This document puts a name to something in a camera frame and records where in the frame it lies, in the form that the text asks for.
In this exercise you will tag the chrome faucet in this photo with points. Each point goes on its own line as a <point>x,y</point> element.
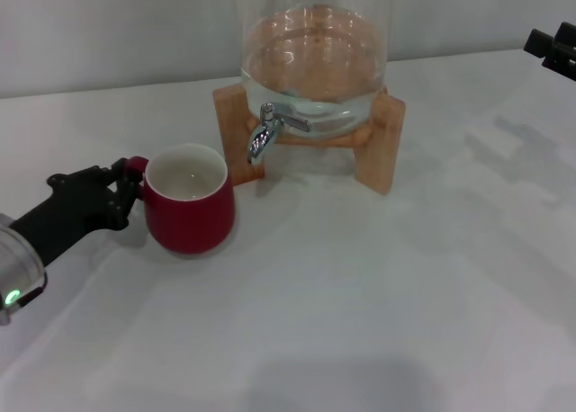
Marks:
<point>263,137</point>

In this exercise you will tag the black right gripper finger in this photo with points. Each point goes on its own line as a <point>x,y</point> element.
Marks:
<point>537,42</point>
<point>567,35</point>

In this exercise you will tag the wooden dispenser stand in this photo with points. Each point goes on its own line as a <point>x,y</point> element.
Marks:
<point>378,160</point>

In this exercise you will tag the glass water dispenser jar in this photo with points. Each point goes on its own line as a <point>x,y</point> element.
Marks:
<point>315,47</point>

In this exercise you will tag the red ceramic cup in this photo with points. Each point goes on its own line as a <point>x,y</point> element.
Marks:
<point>193,223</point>

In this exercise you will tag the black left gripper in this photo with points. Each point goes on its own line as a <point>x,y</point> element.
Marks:
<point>72,209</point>

